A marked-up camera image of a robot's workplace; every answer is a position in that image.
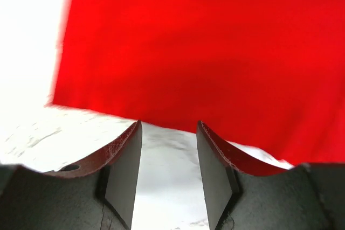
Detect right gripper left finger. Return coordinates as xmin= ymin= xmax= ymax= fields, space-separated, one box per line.
xmin=1 ymin=121 xmax=142 ymax=229

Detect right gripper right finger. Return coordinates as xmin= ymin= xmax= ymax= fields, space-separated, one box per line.
xmin=197 ymin=122 xmax=344 ymax=229

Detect red t-shirt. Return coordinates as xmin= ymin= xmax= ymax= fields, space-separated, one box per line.
xmin=52 ymin=0 xmax=344 ymax=165

